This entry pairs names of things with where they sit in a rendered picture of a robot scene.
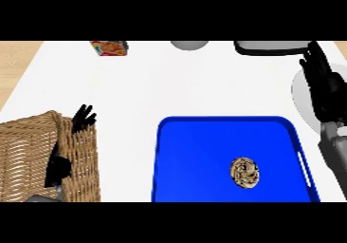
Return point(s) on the red printed can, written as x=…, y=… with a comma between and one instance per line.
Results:
x=110, y=47

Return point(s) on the brown wicker basket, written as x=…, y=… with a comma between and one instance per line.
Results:
x=40, y=161

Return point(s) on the blue plastic tray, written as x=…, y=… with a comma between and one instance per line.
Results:
x=228, y=152

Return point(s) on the brown swirl cupcake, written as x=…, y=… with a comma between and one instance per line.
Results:
x=246, y=172

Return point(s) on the grey round object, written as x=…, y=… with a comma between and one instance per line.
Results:
x=190, y=45

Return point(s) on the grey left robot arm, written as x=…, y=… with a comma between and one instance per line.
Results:
x=45, y=197

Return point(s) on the white round plate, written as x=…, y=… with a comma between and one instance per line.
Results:
x=302, y=95

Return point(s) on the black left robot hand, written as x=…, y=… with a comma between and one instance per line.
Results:
x=82, y=120

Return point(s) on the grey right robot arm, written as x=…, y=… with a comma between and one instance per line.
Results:
x=339, y=155

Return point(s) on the black and grey appliance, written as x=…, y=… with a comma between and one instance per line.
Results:
x=269, y=47

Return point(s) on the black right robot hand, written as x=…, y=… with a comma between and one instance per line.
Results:
x=328, y=91

